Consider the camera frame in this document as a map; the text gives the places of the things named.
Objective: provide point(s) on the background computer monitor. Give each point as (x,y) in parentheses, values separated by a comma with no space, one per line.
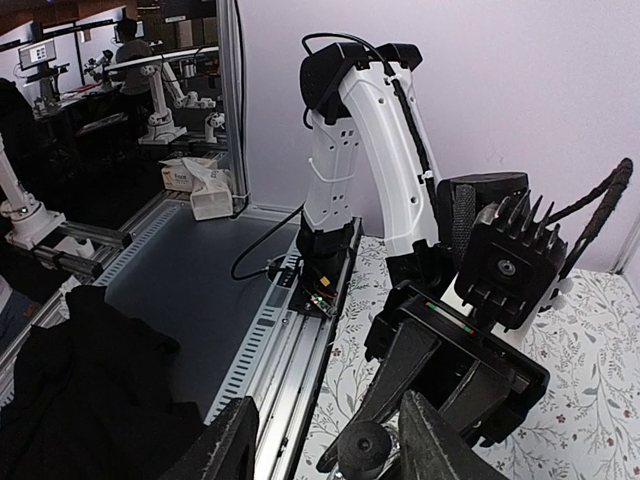
(36,54)

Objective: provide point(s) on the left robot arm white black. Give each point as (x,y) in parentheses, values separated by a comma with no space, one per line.
(361,98)

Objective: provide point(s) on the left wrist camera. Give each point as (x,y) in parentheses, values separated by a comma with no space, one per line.
(510,268)

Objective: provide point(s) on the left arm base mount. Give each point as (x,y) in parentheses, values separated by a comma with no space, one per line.
(320,276)

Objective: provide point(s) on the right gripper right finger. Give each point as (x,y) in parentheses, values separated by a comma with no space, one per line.
(431,449)

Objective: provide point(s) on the white cardboard box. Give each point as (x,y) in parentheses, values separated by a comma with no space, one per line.
(208,186)

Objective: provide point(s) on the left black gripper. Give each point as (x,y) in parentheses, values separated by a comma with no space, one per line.
(482,386)

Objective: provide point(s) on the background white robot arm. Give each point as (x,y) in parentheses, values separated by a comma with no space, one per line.
(161,129)

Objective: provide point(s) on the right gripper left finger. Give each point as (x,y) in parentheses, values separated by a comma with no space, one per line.
(227,447)

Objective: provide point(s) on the left aluminium frame post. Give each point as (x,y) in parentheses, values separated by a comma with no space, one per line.
(628,249)

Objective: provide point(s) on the near white robot arm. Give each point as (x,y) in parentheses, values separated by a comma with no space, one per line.
(31,221)

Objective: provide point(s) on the front aluminium rail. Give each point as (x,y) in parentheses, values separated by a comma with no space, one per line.
(280,364)

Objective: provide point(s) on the black sleeved forearm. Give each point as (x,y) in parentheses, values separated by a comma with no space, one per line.
(92,399)

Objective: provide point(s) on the background seated person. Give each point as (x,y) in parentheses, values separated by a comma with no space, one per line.
(133,82)

